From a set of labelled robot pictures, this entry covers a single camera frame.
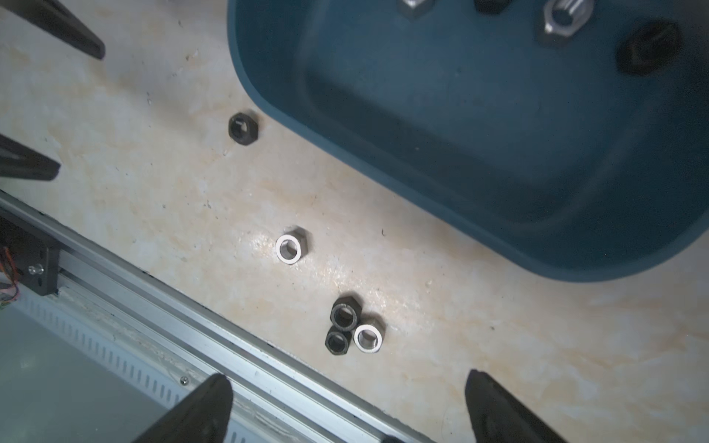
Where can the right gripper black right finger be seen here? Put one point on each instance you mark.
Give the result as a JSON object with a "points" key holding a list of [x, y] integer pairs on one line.
{"points": [[497, 416]]}

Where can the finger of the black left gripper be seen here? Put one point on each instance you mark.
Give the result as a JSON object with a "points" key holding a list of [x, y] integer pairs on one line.
{"points": [[54, 18], [19, 161]]}

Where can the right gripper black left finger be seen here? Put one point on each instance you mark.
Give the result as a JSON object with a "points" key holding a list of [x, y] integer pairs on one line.
{"points": [[203, 416]]}

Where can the teal plastic storage box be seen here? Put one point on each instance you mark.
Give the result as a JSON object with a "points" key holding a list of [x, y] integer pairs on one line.
{"points": [[546, 154]]}

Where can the black nut cluster bottom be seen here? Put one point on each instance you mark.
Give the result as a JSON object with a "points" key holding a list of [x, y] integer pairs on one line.
{"points": [[338, 342]]}

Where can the black nut cluster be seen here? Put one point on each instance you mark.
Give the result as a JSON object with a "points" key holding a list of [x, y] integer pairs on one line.
{"points": [[345, 313], [338, 342]]}

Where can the black nut cluster top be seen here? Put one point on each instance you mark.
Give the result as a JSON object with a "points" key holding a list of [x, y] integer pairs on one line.
{"points": [[345, 313]]}

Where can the aluminium front rail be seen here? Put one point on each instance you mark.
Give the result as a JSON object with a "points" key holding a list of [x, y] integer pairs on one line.
{"points": [[164, 344]]}

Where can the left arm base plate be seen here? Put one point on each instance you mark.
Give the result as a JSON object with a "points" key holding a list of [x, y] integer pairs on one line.
{"points": [[29, 255]]}

